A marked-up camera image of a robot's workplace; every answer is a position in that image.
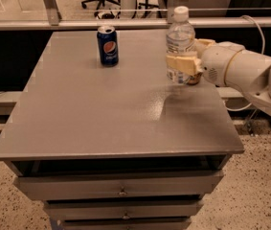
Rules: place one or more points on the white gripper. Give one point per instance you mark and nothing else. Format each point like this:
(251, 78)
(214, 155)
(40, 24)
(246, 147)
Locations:
(215, 62)

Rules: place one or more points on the clear plastic water bottle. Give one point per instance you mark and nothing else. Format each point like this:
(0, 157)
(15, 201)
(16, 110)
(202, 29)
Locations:
(180, 39)

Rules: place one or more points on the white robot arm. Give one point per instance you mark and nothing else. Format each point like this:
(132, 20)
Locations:
(249, 73)

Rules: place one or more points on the orange soda can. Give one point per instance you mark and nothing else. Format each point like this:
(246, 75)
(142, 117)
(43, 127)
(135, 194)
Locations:
(194, 79)

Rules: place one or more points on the blue Pepsi can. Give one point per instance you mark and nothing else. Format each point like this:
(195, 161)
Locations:
(108, 45)

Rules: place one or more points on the top grey drawer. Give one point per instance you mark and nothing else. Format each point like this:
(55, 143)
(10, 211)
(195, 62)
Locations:
(119, 185)

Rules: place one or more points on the grey drawer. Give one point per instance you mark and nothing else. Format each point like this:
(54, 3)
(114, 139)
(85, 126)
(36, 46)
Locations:
(119, 185)
(129, 224)
(140, 209)

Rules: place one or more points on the grey drawer cabinet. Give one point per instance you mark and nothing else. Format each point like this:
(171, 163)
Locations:
(76, 117)

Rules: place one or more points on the middle grey drawer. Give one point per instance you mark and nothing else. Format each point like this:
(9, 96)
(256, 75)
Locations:
(140, 209)

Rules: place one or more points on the bottom grey drawer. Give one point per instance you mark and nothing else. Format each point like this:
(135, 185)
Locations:
(129, 224)

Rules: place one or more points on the metal window frame rail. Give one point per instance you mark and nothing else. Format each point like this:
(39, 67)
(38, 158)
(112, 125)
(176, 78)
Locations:
(77, 14)

